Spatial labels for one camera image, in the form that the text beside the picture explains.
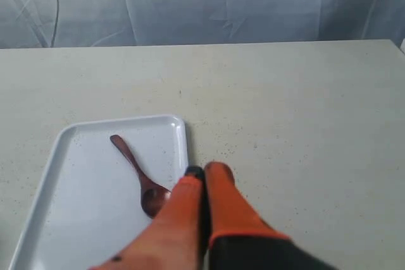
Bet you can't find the white rectangular plastic tray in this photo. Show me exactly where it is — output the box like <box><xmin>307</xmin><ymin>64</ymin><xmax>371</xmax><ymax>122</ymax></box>
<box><xmin>9</xmin><ymin>115</ymin><xmax>189</xmax><ymax>269</ymax></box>

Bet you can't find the dark red wooden spoon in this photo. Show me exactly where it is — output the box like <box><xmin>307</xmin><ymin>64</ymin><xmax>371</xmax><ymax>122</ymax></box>
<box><xmin>109</xmin><ymin>135</ymin><xmax>171</xmax><ymax>218</ymax></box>

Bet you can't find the black orange right gripper right finger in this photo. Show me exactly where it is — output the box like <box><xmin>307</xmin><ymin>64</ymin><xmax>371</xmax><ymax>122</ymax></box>
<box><xmin>204</xmin><ymin>162</ymin><xmax>333</xmax><ymax>269</ymax></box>

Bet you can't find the white backdrop curtain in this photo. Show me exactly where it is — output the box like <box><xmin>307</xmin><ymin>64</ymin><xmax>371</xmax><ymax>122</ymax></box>
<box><xmin>1</xmin><ymin>0</ymin><xmax>404</xmax><ymax>48</ymax></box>

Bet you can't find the black orange right gripper left finger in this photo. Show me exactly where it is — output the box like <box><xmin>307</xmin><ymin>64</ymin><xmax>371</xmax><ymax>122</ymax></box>
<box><xmin>93</xmin><ymin>166</ymin><xmax>204</xmax><ymax>269</ymax></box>

